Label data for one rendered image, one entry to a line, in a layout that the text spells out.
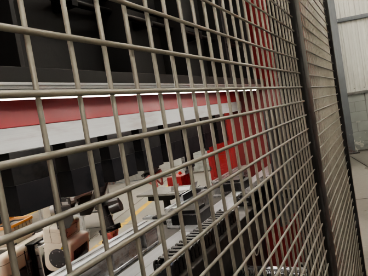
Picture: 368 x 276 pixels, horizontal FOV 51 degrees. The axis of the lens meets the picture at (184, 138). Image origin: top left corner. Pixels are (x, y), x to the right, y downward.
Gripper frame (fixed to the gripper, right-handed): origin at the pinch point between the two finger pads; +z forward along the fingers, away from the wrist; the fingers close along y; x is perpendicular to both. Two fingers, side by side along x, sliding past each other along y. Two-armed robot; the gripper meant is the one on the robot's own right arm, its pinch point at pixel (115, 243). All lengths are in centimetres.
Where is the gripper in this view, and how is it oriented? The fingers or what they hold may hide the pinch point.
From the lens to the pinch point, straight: 207.2
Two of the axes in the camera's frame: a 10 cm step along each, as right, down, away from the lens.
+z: 3.7, 9.3, -0.8
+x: 4.8, -1.1, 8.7
